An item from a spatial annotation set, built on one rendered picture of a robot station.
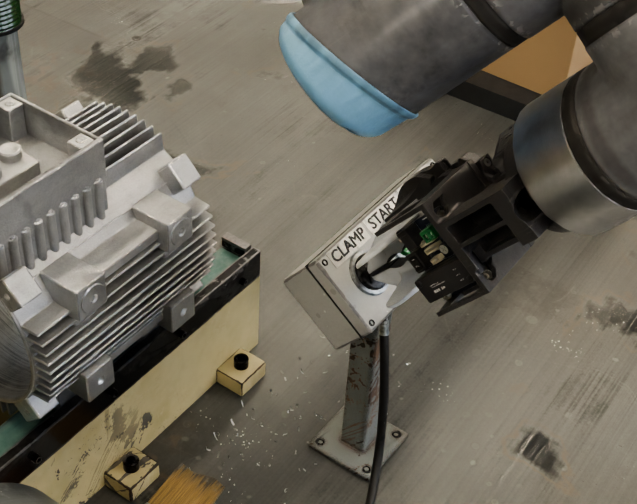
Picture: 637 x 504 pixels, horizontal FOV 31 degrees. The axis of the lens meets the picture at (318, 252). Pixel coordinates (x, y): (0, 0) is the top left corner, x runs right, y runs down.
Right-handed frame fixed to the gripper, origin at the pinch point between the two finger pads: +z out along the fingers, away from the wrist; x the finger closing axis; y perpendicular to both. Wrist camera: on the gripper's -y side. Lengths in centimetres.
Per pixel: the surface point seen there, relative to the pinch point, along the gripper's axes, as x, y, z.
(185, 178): -14.6, 1.3, 11.8
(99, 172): -18.8, 8.5, 10.3
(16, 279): -15.9, 18.8, 11.7
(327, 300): -0.4, 3.5, 4.2
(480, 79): -3, -65, 35
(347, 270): -1.3, 1.6, 2.4
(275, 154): -12, -37, 46
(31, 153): -23.4, 9.8, 14.2
